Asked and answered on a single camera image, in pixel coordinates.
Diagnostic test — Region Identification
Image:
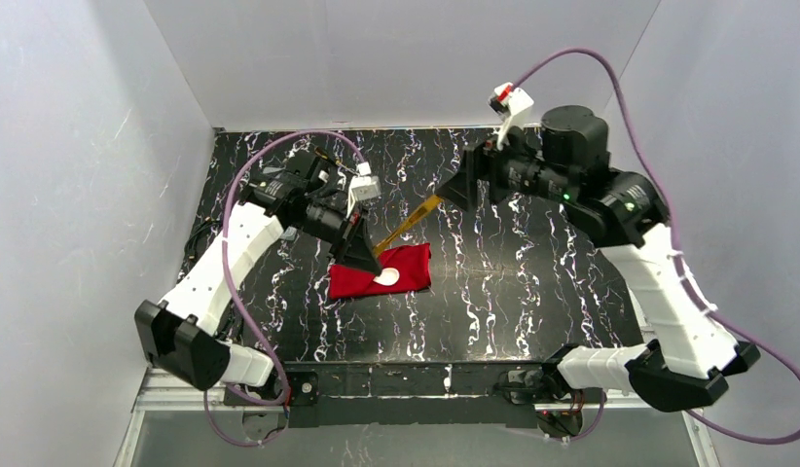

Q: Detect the white ceramic spoon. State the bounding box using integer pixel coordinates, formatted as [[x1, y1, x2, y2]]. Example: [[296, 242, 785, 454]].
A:
[[372, 268, 400, 287]]

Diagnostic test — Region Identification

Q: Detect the orange wooden fork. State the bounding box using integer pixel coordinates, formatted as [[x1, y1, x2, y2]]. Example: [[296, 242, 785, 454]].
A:
[[372, 195, 444, 256]]

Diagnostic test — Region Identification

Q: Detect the red cloth napkin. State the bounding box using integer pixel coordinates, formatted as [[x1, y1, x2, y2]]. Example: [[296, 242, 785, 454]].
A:
[[329, 243, 432, 300]]

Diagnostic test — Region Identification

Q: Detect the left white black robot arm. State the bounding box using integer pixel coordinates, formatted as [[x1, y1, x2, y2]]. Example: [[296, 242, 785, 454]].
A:
[[134, 152, 382, 390]]

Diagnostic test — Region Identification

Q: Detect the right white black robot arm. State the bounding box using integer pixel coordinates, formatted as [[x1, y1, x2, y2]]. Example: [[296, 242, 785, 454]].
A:
[[436, 105, 760, 413]]

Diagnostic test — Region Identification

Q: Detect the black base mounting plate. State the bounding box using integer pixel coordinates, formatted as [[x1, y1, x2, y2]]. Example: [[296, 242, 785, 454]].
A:
[[223, 360, 607, 429]]

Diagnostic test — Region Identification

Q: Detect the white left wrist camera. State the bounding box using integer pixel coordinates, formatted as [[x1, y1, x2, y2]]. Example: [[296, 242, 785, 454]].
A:
[[346, 175, 382, 213]]

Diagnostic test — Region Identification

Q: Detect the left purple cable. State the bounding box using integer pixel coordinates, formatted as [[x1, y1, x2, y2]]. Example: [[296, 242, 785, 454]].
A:
[[202, 129, 374, 449]]

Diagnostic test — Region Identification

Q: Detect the purple cable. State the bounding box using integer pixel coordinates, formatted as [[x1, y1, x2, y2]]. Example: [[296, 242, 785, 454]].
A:
[[502, 47, 800, 448], [202, 129, 374, 449]]

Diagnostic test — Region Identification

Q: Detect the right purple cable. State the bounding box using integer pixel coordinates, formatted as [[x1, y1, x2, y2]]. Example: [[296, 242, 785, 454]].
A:
[[502, 47, 800, 448]]

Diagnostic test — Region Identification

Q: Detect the black coiled cable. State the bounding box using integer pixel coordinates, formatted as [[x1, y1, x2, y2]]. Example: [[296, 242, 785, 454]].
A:
[[183, 220, 219, 263]]

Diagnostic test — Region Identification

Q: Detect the aluminium frame rail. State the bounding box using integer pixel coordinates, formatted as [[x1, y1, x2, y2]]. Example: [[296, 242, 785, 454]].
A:
[[115, 362, 718, 466]]

